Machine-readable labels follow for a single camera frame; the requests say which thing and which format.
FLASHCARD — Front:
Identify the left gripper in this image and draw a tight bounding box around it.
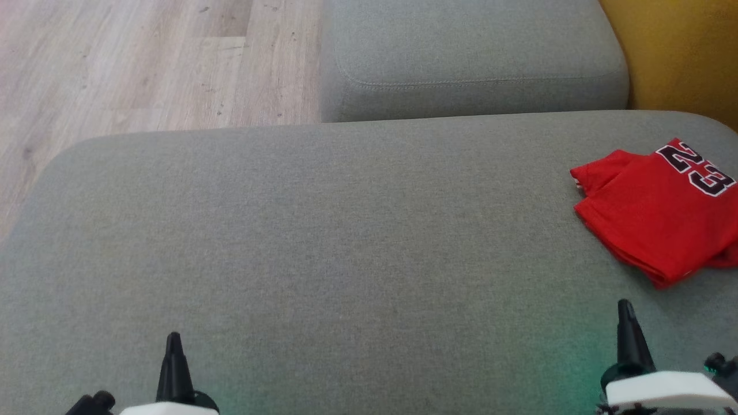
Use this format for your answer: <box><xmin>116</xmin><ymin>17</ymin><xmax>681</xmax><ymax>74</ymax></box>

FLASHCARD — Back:
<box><xmin>65</xmin><ymin>332</ymin><xmax>221</xmax><ymax>415</ymax></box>

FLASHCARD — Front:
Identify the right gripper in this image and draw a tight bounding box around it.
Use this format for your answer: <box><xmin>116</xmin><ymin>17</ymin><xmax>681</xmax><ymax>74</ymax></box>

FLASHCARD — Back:
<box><xmin>600</xmin><ymin>299</ymin><xmax>738</xmax><ymax>415</ymax></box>

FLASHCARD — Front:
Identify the red white basketball jersey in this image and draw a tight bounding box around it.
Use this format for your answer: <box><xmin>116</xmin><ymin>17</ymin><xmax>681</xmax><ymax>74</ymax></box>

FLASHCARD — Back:
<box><xmin>570</xmin><ymin>137</ymin><xmax>738</xmax><ymax>290</ymax></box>

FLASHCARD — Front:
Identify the large grey sofa seat cushion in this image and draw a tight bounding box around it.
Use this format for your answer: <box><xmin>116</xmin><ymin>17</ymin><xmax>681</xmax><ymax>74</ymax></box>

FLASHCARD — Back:
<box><xmin>0</xmin><ymin>110</ymin><xmax>738</xmax><ymax>415</ymax></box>

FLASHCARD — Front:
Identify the yellow sofa backrest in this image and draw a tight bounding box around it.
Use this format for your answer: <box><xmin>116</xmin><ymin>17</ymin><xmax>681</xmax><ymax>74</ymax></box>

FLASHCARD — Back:
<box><xmin>598</xmin><ymin>0</ymin><xmax>738</xmax><ymax>132</ymax></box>

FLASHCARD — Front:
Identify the grey sofa cushion with seam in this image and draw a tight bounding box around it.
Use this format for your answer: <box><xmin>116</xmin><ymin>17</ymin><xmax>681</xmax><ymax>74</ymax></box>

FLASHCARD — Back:
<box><xmin>319</xmin><ymin>0</ymin><xmax>630</xmax><ymax>123</ymax></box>

